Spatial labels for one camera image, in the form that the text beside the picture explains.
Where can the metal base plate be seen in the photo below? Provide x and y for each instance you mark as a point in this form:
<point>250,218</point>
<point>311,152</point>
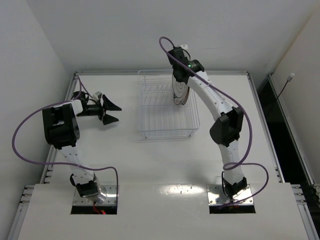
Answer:
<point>106,198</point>
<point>216,196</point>

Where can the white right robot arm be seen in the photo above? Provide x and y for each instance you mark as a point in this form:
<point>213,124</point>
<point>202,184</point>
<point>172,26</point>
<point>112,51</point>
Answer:
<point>228,119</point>

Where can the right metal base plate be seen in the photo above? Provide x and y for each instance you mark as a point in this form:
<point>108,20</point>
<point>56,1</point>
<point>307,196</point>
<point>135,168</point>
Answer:
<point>216,196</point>

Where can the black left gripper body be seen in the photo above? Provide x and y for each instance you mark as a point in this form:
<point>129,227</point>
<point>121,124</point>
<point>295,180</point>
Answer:
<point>101,109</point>

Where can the black cable white connector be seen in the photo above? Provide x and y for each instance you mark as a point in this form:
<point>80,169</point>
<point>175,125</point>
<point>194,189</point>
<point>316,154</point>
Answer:
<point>288,79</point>

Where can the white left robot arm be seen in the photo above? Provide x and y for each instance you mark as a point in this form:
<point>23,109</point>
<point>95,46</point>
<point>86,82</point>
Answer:
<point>61,130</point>

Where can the dark green ring plate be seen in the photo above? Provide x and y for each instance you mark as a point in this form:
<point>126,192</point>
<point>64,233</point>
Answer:
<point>178,101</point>

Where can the white plate green rim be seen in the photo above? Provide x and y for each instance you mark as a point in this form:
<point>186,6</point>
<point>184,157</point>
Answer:
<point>179,89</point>

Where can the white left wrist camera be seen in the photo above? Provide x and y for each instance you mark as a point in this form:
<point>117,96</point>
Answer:
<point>97,96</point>

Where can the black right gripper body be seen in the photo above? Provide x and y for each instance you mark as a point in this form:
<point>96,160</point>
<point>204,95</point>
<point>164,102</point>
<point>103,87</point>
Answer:
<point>179,75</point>

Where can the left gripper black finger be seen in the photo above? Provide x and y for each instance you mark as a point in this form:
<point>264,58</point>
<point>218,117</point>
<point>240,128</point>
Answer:
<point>108,105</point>
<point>108,119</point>

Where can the orange sunburst plate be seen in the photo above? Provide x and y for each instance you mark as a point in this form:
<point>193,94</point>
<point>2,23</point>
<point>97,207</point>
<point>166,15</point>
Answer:
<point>186,96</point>

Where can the white wire dish rack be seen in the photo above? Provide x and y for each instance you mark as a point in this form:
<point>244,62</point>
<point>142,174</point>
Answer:
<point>159,116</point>

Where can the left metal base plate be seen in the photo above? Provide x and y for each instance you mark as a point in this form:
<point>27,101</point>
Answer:
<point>106,198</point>

